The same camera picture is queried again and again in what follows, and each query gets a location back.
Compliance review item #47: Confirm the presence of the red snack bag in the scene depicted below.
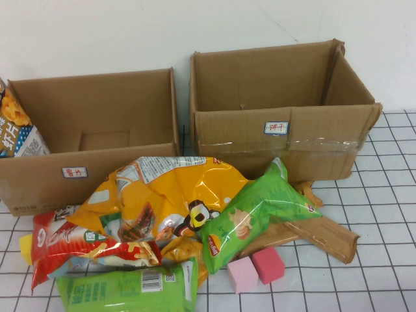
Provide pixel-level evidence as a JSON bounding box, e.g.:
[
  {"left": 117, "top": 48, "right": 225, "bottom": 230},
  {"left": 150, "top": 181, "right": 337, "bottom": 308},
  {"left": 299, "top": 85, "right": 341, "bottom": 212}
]
[{"left": 31, "top": 206, "right": 163, "bottom": 292}]

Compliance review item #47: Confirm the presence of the light pink foam cube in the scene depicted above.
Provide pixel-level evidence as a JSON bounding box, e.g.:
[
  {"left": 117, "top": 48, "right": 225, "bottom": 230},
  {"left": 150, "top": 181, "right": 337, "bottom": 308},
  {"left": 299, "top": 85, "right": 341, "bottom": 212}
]
[{"left": 226, "top": 256, "right": 259, "bottom": 295}]

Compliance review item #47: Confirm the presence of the green bag with barcode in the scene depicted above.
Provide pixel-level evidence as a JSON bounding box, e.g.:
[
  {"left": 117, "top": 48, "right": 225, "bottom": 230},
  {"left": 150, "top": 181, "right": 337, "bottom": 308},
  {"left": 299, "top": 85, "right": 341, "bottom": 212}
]
[{"left": 55, "top": 256, "right": 199, "bottom": 312}]

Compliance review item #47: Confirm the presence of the long flat brown package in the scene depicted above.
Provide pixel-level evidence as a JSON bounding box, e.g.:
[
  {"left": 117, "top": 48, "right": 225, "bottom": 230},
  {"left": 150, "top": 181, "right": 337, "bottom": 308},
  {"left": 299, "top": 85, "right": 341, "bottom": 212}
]
[{"left": 239, "top": 214, "right": 360, "bottom": 266}]

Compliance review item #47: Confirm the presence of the green Lay's chips bag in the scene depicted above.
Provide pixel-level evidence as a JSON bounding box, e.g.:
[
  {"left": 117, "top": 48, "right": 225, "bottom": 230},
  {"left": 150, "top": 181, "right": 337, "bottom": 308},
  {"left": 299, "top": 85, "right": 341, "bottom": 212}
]
[{"left": 197, "top": 157, "right": 322, "bottom": 276}]

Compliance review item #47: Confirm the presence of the yellow sponge block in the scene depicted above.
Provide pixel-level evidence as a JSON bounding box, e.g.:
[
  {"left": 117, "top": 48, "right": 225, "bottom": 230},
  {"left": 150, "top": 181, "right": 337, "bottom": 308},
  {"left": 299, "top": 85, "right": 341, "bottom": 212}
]
[{"left": 18, "top": 233, "right": 35, "bottom": 267}]

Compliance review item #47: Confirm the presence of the blue shrimp chips bag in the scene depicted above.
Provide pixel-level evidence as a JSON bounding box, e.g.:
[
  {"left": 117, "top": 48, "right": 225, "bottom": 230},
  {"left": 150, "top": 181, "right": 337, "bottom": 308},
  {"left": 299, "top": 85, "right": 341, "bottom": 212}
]
[{"left": 0, "top": 77, "right": 51, "bottom": 159}]

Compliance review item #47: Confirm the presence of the wide low cardboard box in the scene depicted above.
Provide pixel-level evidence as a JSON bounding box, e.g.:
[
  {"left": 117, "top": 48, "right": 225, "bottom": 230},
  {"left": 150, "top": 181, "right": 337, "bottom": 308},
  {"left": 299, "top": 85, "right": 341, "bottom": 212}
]
[{"left": 0, "top": 67, "right": 181, "bottom": 218}]

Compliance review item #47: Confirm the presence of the tall taped cardboard box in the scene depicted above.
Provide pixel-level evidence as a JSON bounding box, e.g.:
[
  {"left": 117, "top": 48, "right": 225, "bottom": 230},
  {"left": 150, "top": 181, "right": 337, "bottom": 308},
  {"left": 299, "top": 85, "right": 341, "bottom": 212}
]
[{"left": 188, "top": 38, "right": 383, "bottom": 183}]

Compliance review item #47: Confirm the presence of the clear packing tape strip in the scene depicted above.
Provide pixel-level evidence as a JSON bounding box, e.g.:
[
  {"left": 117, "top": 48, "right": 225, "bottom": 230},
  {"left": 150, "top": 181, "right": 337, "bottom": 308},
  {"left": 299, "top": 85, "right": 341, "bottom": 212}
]
[{"left": 196, "top": 136, "right": 368, "bottom": 155}]

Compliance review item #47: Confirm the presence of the large yellow snack bag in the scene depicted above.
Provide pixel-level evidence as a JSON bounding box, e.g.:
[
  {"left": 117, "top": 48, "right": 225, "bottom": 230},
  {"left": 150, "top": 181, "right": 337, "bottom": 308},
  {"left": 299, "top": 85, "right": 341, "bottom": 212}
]
[{"left": 66, "top": 155, "right": 251, "bottom": 243}]

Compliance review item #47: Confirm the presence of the white grid tablecloth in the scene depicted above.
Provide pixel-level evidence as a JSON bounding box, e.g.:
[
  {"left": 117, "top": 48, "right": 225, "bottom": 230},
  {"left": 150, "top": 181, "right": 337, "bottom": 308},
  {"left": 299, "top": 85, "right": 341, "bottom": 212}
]
[{"left": 0, "top": 110, "right": 416, "bottom": 312}]

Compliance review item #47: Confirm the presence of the dark pink foam cube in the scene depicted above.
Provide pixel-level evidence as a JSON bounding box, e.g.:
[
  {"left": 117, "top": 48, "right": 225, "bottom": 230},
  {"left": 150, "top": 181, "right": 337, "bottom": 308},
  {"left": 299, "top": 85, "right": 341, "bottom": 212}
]
[{"left": 252, "top": 247, "right": 286, "bottom": 286}]

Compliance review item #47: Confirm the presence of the small gold snack bag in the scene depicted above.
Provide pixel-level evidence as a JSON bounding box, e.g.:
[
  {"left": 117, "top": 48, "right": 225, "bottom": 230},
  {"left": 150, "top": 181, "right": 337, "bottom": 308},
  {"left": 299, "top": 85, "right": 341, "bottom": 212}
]
[{"left": 159, "top": 235, "right": 209, "bottom": 289}]

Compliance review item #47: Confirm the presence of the white label, red writing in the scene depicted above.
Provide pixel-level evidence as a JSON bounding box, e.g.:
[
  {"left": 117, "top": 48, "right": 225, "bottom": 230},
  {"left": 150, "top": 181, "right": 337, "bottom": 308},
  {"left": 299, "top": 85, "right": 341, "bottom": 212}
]
[
  {"left": 262, "top": 121, "right": 289, "bottom": 135},
  {"left": 61, "top": 166, "right": 88, "bottom": 179}
]

